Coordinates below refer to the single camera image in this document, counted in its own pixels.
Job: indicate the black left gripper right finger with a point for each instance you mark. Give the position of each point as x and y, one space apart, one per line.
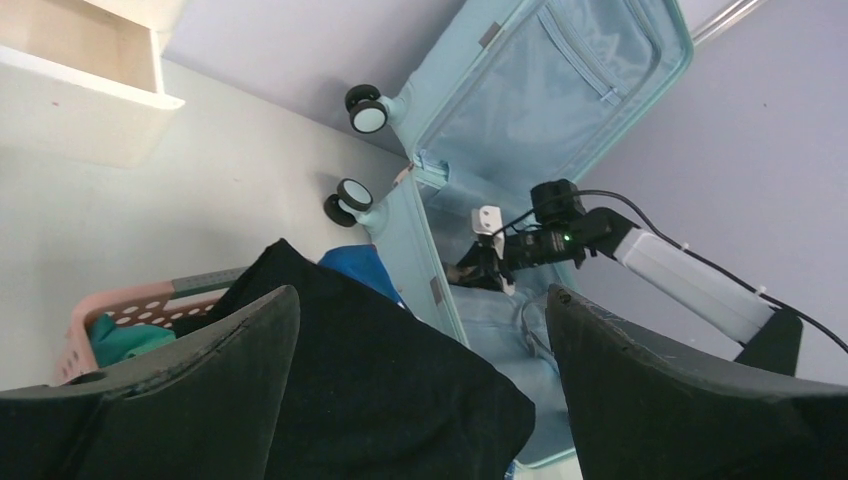
644 406

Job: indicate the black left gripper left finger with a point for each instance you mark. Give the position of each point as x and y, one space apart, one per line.
203 407

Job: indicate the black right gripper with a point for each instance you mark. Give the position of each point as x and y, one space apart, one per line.
523 250

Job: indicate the teal polo shirt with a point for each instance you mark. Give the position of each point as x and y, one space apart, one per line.
112 344

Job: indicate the light blue ribbed suitcase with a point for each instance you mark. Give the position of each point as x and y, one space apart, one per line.
513 94

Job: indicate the black t-shirt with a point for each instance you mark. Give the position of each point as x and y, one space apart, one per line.
375 393

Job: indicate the white drawer box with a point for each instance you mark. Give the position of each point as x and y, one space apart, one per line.
84 79

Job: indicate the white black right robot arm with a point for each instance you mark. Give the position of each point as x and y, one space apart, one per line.
696 278

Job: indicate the pink perforated plastic basket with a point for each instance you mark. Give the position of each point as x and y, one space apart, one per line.
158 304

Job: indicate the blue white striped garment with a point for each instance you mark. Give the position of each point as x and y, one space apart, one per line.
363 264

